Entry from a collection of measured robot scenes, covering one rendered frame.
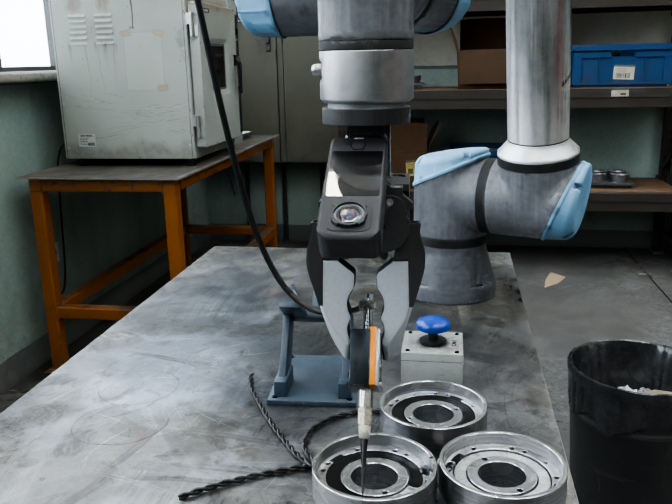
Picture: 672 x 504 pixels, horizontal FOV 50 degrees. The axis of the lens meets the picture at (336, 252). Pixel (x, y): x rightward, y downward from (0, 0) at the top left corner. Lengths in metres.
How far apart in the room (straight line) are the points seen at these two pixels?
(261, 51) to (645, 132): 2.35
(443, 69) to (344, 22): 4.03
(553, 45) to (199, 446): 0.67
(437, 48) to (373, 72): 4.04
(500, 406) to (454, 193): 0.39
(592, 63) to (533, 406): 3.42
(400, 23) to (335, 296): 0.22
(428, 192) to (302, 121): 3.37
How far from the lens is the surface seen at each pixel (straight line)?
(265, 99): 4.49
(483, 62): 4.05
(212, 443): 0.76
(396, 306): 0.60
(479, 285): 1.15
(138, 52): 2.88
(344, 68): 0.56
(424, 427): 0.69
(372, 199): 0.52
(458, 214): 1.10
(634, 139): 4.73
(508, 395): 0.85
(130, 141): 2.93
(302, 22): 0.71
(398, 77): 0.56
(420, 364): 0.84
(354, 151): 0.57
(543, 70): 1.02
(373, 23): 0.55
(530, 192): 1.05
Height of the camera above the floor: 1.17
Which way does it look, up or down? 15 degrees down
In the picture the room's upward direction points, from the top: 1 degrees counter-clockwise
